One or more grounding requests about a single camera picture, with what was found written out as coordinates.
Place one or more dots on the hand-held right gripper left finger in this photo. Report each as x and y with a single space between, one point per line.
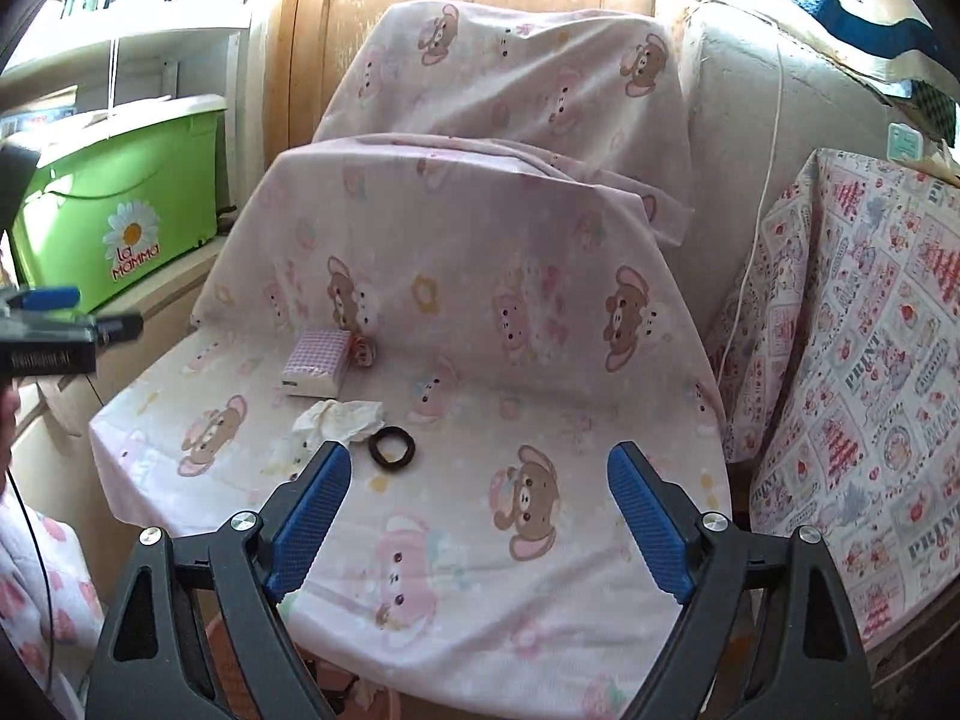
311 517

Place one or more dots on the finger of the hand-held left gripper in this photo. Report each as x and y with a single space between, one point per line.
120 328
49 298

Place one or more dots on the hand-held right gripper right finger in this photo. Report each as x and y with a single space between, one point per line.
649 517

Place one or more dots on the large white tissue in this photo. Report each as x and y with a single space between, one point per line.
337 424

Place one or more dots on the cream thread spool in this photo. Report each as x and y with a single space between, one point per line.
364 350

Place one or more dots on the green plastic storage box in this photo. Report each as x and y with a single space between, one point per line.
112 187

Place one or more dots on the checkered tissue pack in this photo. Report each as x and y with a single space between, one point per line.
315 364

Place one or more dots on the papers in green box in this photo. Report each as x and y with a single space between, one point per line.
67 124

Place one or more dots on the patchwork printed cloth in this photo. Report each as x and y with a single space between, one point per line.
847 390

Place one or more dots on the bear printed pink blanket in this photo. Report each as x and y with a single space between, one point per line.
525 82
465 300

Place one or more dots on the wooden door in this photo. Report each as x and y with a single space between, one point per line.
360 30

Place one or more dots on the white covered furniture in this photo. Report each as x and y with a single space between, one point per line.
750 135

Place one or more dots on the pale green small box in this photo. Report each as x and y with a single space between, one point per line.
905 142

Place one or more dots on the dark checkered cloth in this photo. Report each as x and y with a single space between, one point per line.
930 109

